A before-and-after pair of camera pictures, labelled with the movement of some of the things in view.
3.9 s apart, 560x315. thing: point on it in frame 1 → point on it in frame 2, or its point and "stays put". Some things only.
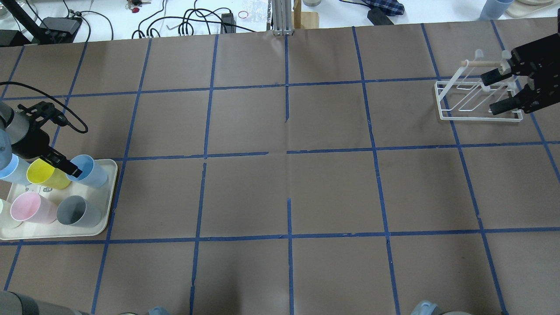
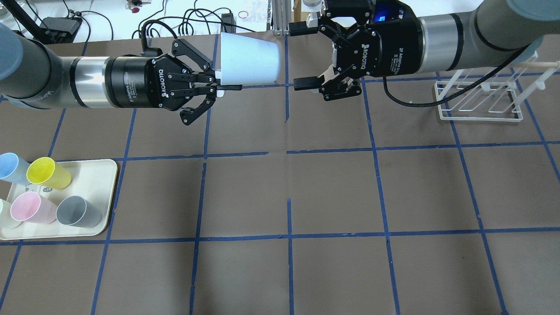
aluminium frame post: x=281 y=14 stays put
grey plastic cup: x=75 y=211 stays put
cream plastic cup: x=6 y=220 stays put
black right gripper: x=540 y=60 → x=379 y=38
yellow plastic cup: x=41 y=172 stays put
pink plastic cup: x=30 y=206 stays put
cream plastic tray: x=102 y=197 stays put
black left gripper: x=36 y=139 → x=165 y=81
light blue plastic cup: x=93 y=174 → x=247 y=60
